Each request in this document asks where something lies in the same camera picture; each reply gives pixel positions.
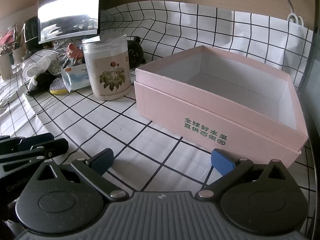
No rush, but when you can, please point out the white cloth glove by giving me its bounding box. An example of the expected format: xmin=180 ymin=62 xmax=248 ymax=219
xmin=22 ymin=54 xmax=60 ymax=91

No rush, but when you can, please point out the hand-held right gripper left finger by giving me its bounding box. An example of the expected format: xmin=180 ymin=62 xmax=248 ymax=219
xmin=32 ymin=148 xmax=130 ymax=202

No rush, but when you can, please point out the black box-shaped object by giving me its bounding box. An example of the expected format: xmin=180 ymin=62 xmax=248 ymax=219
xmin=23 ymin=16 xmax=41 ymax=52

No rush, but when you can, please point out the black cloth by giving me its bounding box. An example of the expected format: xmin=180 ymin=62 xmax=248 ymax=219
xmin=26 ymin=75 xmax=55 ymax=96

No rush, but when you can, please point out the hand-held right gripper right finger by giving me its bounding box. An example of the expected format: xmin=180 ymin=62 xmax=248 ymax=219
xmin=195 ymin=149 xmax=292 ymax=202

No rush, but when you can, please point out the flower label plastic jar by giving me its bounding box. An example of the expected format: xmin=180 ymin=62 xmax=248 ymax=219
xmin=82 ymin=33 xmax=131 ymax=101

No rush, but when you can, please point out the pink red soft toy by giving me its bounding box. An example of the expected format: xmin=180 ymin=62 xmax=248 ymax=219
xmin=66 ymin=43 xmax=84 ymax=62

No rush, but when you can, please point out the potted red-leaf plant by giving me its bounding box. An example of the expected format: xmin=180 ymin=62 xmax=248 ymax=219
xmin=10 ymin=24 xmax=26 ymax=64
xmin=0 ymin=31 xmax=14 ymax=81

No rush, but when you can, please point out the glittery silver sponge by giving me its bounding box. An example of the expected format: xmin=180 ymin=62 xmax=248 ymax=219
xmin=49 ymin=77 xmax=68 ymax=95

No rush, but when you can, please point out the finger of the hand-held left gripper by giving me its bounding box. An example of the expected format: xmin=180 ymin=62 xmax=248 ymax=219
xmin=0 ymin=133 xmax=55 ymax=155
xmin=0 ymin=138 xmax=69 ymax=173

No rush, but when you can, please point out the blue wet wipe packet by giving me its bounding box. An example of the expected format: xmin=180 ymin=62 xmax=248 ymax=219
xmin=61 ymin=64 xmax=92 ymax=93

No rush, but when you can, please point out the grey patterned cloth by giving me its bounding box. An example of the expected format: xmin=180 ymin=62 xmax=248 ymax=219
xmin=42 ymin=39 xmax=85 ymax=76

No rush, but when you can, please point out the white cable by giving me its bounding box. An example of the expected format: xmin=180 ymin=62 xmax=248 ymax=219
xmin=272 ymin=0 xmax=305 ymax=27

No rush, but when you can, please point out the black plush toy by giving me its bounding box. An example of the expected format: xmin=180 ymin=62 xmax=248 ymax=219
xmin=126 ymin=36 xmax=147 ymax=68

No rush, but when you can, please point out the black checked white tablecloth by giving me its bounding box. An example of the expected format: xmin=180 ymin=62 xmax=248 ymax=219
xmin=0 ymin=0 xmax=320 ymax=207

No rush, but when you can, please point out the silver computer monitor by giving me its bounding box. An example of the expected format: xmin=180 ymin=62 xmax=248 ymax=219
xmin=37 ymin=0 xmax=102 ymax=44

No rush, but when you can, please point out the pink cardboard box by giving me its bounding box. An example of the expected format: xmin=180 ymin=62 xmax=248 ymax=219
xmin=134 ymin=45 xmax=309 ymax=173

